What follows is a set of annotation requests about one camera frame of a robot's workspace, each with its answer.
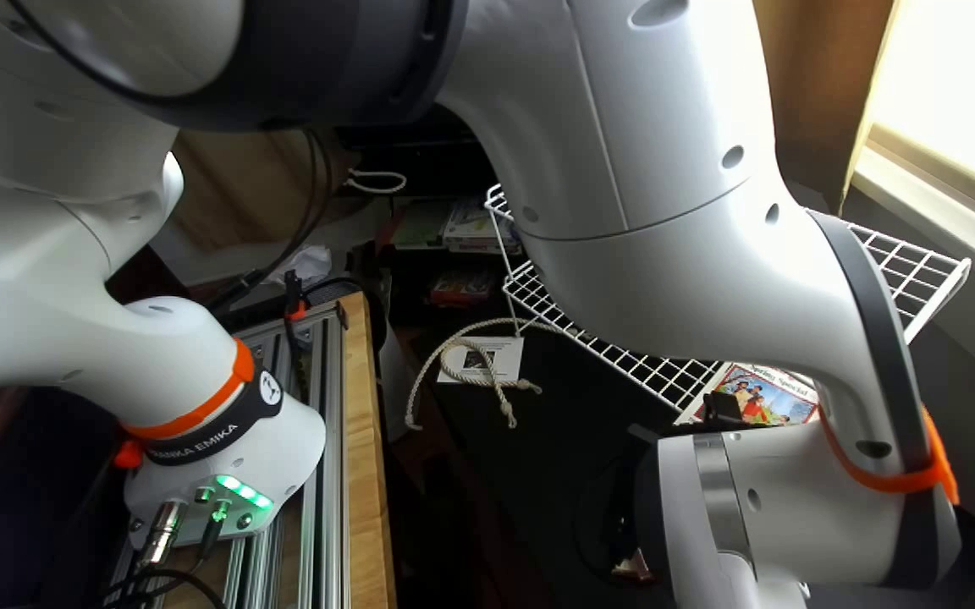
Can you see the beige curtain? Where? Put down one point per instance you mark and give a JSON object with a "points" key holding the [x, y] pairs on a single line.
{"points": [[238, 190]]}

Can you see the wooden plank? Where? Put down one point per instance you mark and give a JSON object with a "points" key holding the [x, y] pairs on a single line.
{"points": [[366, 508]]}

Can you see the white window frame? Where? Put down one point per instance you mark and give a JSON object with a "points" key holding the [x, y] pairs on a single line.
{"points": [[939, 190]]}

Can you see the printed cardboard box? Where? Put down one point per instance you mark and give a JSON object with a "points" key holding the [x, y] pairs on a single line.
{"points": [[438, 233]]}

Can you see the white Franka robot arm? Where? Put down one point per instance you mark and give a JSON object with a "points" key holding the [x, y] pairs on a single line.
{"points": [[626, 148]]}

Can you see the aluminium rail frame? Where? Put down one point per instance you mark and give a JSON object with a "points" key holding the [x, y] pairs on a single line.
{"points": [[306, 529]]}

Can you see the white plastic bag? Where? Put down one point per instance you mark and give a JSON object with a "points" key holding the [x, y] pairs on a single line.
{"points": [[301, 264]]}

